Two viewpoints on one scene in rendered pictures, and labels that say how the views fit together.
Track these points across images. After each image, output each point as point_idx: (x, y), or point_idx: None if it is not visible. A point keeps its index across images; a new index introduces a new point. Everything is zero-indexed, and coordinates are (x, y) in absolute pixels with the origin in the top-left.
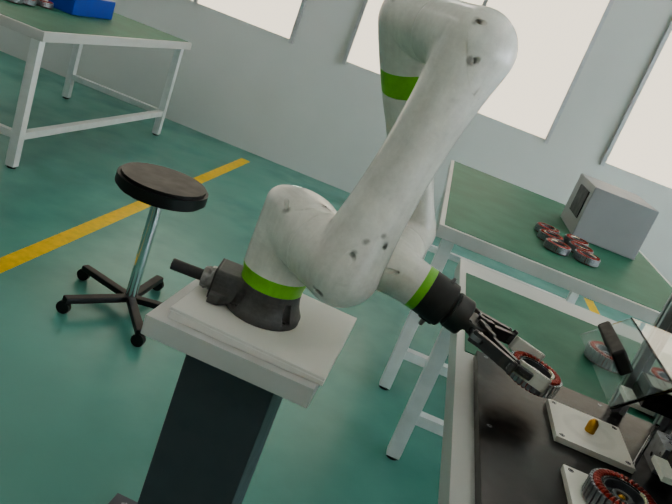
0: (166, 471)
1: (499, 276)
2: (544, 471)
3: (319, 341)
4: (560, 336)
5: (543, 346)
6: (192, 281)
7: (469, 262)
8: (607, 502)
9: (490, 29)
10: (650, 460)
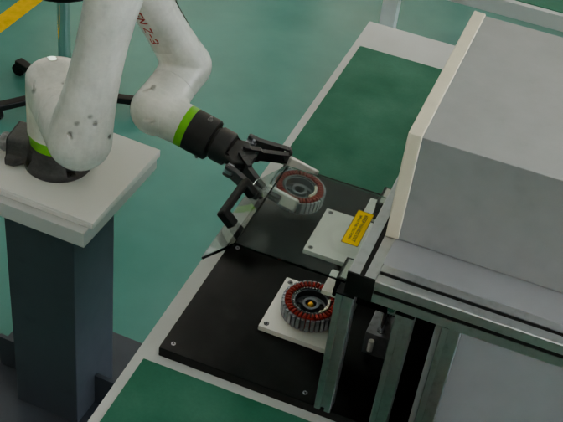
0: (22, 295)
1: (410, 38)
2: (266, 285)
3: (104, 185)
4: None
5: (395, 137)
6: None
7: (378, 26)
8: (286, 311)
9: None
10: None
